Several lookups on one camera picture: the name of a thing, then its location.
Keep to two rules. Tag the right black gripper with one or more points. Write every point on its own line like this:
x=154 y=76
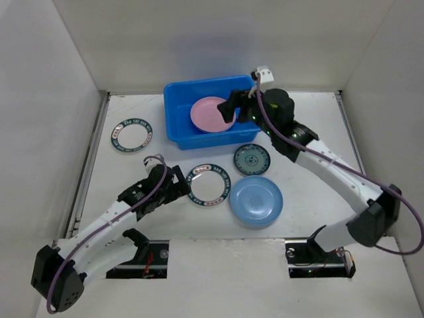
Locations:
x=241 y=103

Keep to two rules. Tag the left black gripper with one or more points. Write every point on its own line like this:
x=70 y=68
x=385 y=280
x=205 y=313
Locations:
x=179 y=188

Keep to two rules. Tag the white plate green lettered rim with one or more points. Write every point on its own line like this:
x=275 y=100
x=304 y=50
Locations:
x=209 y=185

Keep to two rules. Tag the pink plastic plate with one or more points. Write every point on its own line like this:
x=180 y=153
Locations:
x=206 y=117

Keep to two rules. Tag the purple plastic plate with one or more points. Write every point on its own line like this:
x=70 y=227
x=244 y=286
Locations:
x=196 y=130

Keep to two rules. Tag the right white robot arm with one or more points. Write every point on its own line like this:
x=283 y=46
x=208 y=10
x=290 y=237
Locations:
x=376 y=210

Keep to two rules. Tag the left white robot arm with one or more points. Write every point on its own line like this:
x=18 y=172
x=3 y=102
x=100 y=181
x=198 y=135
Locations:
x=61 y=273

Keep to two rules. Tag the blue plastic bin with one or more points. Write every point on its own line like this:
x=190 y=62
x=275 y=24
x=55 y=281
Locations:
x=179 y=97

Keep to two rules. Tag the teal patterned plate near bin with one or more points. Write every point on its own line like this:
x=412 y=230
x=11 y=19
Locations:
x=251 y=159

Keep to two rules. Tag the light blue plastic plate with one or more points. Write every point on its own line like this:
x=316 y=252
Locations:
x=256 y=201

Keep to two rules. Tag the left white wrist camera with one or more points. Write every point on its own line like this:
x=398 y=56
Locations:
x=152 y=161

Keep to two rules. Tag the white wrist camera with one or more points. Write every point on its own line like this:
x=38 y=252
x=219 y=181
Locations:
x=152 y=161
x=262 y=75

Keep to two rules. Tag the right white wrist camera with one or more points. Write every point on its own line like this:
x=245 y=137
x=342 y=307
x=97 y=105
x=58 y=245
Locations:
x=262 y=75

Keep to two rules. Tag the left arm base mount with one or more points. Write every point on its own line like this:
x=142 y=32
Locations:
x=147 y=264

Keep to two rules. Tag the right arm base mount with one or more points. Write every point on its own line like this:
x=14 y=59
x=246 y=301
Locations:
x=305 y=261

